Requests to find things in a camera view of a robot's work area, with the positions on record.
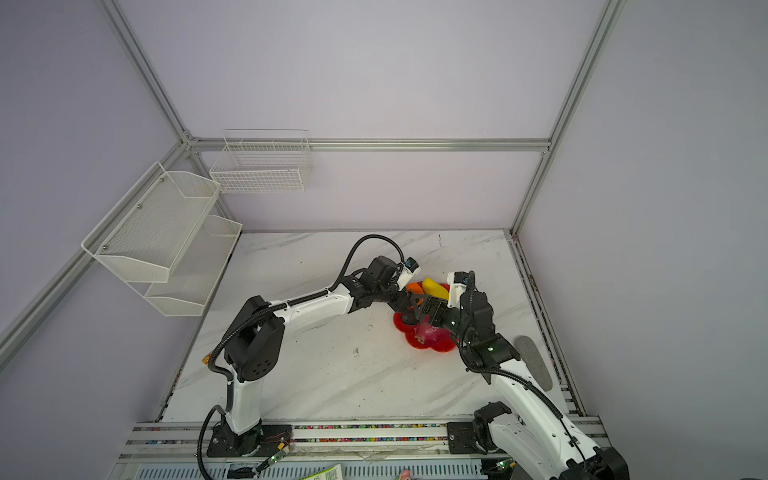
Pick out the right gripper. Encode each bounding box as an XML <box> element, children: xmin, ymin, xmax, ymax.
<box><xmin>409</xmin><ymin>294</ymin><xmax>473</xmax><ymax>345</ymax></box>

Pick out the yellow fake fruit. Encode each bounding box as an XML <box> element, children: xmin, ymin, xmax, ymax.
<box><xmin>421</xmin><ymin>278</ymin><xmax>450</xmax><ymax>300</ymax></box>

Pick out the pink dragon fruit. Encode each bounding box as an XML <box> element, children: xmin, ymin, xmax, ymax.
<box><xmin>412</xmin><ymin>321</ymin><xmax>452</xmax><ymax>352</ymax></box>

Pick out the orange fake fruit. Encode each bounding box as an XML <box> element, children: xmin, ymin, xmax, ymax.
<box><xmin>405</xmin><ymin>283</ymin><xmax>425</xmax><ymax>295</ymax></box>

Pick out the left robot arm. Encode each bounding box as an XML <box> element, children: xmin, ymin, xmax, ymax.
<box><xmin>204</xmin><ymin>256</ymin><xmax>419</xmax><ymax>458</ymax></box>

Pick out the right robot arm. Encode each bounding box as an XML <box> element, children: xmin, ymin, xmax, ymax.
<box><xmin>412</xmin><ymin>290</ymin><xmax>630</xmax><ymax>479</ymax></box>

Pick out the red flower-shaped fruit bowl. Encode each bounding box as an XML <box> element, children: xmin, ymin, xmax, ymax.
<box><xmin>393</xmin><ymin>278</ymin><xmax>455</xmax><ymax>353</ymax></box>

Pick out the green white paper packet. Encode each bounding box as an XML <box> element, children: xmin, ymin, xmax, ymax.
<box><xmin>302</xmin><ymin>464</ymin><xmax>344</xmax><ymax>480</ymax></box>

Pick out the white mesh lower shelf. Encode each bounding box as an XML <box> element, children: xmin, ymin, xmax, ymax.
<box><xmin>144</xmin><ymin>215</ymin><xmax>242</xmax><ymax>317</ymax></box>

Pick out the white mesh shelf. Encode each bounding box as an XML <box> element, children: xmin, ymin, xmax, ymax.
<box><xmin>81</xmin><ymin>163</ymin><xmax>221</xmax><ymax>283</ymax></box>
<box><xmin>144</xmin><ymin>215</ymin><xmax>242</xmax><ymax>317</ymax></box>

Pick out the white mesh upper shelf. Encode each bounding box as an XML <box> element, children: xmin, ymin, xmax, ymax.
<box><xmin>81</xmin><ymin>163</ymin><xmax>221</xmax><ymax>283</ymax></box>

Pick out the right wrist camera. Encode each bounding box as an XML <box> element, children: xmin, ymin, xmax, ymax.
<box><xmin>447</xmin><ymin>271</ymin><xmax>469</xmax><ymax>308</ymax></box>

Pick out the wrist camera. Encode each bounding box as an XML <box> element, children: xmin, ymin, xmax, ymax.
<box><xmin>397</xmin><ymin>257</ymin><xmax>420</xmax><ymax>290</ymax></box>
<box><xmin>447</xmin><ymin>271</ymin><xmax>469</xmax><ymax>308</ymax></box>

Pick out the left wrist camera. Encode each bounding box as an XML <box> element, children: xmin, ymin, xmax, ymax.
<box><xmin>397</xmin><ymin>257</ymin><xmax>420</xmax><ymax>290</ymax></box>

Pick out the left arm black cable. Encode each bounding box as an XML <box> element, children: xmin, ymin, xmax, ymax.
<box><xmin>196</xmin><ymin>233</ymin><xmax>409</xmax><ymax>480</ymax></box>

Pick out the white wire basket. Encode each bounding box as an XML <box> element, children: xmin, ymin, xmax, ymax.
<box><xmin>209</xmin><ymin>129</ymin><xmax>314</xmax><ymax>194</ymax></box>

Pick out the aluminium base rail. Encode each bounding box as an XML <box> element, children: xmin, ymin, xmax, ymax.
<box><xmin>110</xmin><ymin>420</ymin><xmax>511</xmax><ymax>479</ymax></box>

